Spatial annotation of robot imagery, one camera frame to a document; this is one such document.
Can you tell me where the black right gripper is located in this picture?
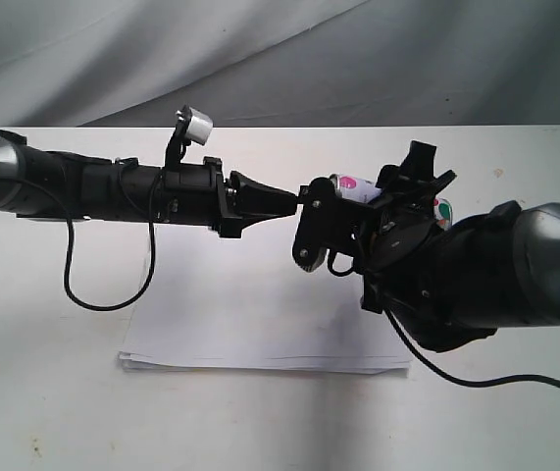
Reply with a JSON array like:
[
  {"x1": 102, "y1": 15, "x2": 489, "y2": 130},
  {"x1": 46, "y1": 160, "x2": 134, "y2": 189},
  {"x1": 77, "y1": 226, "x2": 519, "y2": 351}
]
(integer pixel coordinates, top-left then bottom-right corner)
[{"x1": 328, "y1": 140, "x2": 456, "y2": 314}]

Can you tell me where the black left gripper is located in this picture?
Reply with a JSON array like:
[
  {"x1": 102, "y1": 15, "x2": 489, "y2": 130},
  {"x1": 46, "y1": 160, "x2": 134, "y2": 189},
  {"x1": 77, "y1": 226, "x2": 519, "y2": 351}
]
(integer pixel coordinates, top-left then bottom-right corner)
[{"x1": 161, "y1": 157, "x2": 298, "y2": 238}]

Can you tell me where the silver spray can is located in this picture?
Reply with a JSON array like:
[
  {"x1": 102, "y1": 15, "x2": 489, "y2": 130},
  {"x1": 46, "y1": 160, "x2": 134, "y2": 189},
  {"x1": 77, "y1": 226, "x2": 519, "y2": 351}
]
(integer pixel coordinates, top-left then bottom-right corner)
[{"x1": 330, "y1": 174, "x2": 453, "y2": 231}]

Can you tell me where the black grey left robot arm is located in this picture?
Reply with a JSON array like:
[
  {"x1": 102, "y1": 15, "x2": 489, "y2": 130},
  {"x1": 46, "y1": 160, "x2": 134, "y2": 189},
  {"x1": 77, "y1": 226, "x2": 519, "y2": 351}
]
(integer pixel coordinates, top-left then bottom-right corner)
[{"x1": 0, "y1": 131, "x2": 297, "y2": 238}]

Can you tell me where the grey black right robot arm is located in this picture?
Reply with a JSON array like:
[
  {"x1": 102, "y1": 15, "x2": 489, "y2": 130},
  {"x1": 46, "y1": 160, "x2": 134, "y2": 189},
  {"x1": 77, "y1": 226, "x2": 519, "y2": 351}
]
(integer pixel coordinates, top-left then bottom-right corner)
[{"x1": 304, "y1": 140, "x2": 560, "y2": 352}]

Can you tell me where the white paper stack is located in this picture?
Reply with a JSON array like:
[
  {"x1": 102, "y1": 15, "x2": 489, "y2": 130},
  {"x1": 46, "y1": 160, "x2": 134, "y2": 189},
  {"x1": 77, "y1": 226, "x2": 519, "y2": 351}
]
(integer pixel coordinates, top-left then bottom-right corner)
[{"x1": 119, "y1": 262, "x2": 411, "y2": 375}]

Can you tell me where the grey backdrop cloth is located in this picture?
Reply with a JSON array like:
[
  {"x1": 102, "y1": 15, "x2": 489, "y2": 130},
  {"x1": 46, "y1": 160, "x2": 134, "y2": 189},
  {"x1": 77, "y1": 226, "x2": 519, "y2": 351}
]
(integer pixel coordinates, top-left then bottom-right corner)
[{"x1": 0, "y1": 1, "x2": 560, "y2": 127}]

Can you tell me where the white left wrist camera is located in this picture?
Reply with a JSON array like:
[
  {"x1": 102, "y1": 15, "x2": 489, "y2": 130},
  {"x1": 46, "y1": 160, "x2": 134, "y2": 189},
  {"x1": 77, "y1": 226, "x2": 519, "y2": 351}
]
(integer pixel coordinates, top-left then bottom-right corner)
[{"x1": 165, "y1": 105, "x2": 214, "y2": 170}]

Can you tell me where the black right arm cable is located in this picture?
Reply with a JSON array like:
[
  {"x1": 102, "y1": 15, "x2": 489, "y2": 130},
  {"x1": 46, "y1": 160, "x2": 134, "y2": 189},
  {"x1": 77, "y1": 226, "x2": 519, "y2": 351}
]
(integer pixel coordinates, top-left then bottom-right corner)
[{"x1": 326, "y1": 249, "x2": 560, "y2": 401}]

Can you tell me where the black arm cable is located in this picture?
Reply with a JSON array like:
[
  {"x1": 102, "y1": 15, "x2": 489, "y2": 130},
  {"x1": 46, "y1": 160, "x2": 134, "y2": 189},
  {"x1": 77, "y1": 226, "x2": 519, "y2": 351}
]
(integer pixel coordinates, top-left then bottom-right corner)
[
  {"x1": 14, "y1": 156, "x2": 182, "y2": 311},
  {"x1": 326, "y1": 249, "x2": 560, "y2": 401}
]

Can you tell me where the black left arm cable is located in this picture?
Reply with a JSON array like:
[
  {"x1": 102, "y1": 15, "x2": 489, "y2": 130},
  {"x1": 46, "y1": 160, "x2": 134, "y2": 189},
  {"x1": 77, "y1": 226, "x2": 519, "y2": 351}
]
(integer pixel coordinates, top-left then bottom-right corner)
[{"x1": 14, "y1": 156, "x2": 182, "y2": 311}]

